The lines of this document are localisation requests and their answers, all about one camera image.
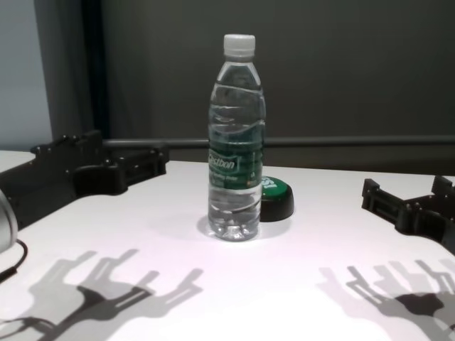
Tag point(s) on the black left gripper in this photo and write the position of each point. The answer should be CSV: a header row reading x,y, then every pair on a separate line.
x,y
42,188

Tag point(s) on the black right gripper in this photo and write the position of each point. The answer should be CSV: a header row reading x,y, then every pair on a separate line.
x,y
430,216

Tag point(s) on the clear water bottle green label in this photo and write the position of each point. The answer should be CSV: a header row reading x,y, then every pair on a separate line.
x,y
234,124

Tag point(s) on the green YES button black base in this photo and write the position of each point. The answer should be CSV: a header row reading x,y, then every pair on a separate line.
x,y
279,202

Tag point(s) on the grey horizontal wall rail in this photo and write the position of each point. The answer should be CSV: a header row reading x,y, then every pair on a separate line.
x,y
320,143

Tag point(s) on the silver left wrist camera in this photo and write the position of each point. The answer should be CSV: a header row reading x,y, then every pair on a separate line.
x,y
5,220

